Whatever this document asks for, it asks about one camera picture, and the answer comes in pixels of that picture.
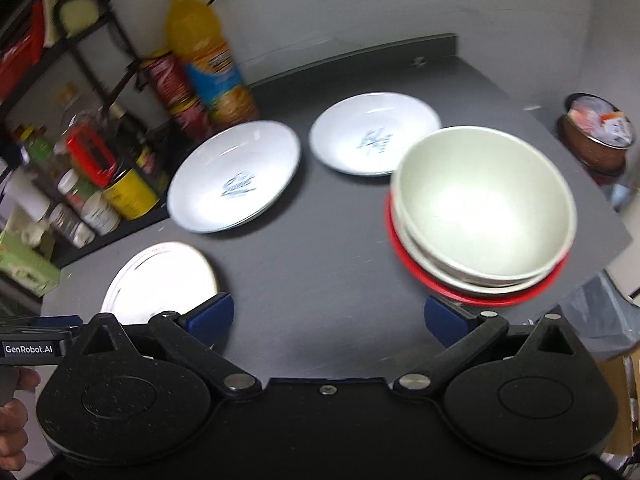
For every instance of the white sweet print plate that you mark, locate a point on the white sweet print plate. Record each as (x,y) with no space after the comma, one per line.
(233,177)

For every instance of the yellow label sauce jug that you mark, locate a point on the yellow label sauce jug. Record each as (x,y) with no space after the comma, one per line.
(121,185)

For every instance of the red round plate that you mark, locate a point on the red round plate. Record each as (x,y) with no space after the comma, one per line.
(469,298)

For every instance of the person's left hand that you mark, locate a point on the person's left hand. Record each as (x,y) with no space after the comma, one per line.
(14,438)

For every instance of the red snack can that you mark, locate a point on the red snack can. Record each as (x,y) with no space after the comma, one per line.
(174,90)

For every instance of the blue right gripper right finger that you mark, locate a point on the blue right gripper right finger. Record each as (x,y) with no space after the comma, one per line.
(448,323)

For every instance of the silver rimmed white plate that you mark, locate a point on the silver rimmed white plate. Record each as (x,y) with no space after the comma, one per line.
(169,276)

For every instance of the white bakery print plate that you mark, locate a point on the white bakery print plate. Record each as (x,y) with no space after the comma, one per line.
(368,135)

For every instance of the black metal spice rack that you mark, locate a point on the black metal spice rack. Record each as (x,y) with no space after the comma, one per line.
(140,152)

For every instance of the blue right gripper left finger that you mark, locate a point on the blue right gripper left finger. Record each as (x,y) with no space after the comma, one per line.
(211,320)

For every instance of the green matcha box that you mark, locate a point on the green matcha box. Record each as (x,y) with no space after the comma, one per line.
(26,267)

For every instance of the cream ceramic bowl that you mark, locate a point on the cream ceramic bowl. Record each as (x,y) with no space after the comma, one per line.
(485,205)

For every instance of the white cap seasoning jar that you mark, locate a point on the white cap seasoning jar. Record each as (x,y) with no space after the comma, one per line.
(87,200)

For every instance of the orange juice bottle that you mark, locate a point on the orange juice bottle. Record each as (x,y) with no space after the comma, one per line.
(194,33)

